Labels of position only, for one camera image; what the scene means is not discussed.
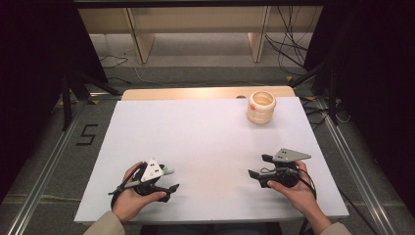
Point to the aluminium floor rail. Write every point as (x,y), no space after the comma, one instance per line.
(359,169)
(42,176)

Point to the light wooden desk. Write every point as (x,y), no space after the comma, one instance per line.
(195,19)

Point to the cream ribbed cup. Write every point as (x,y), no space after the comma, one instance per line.
(261,109)

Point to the black tripod stand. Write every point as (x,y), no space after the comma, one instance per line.
(332,94)
(67,98)

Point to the black curtain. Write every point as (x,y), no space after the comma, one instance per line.
(36,65)
(378,81)

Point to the person's left hand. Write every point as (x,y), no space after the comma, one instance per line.
(130,202)

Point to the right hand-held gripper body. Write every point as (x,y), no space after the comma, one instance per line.
(287,156)

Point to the white table sheet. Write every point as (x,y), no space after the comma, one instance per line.
(208,147)

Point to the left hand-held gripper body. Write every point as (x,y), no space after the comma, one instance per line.
(151,171)

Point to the person's right hand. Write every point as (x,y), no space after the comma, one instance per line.
(300,196)

